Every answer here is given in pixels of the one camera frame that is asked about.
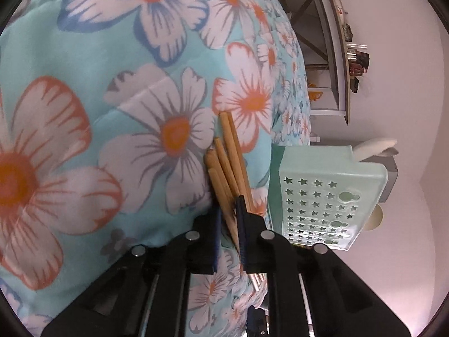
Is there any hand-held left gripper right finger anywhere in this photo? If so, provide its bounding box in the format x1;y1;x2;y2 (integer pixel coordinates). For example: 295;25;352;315
235;196;411;337

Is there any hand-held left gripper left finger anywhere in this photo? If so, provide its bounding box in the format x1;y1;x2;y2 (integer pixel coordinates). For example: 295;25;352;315
41;206;222;337

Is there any mint green utensil holder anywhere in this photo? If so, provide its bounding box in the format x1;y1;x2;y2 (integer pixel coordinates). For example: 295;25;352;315
269;145;389;252

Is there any floral blue blanket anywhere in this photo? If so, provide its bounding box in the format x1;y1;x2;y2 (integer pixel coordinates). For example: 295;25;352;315
0;0;313;337

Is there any white table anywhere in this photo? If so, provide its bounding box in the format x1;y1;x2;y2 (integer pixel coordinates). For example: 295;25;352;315
281;0;352;124

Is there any red label bottle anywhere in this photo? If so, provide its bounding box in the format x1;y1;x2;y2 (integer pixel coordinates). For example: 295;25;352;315
351;61;370;77

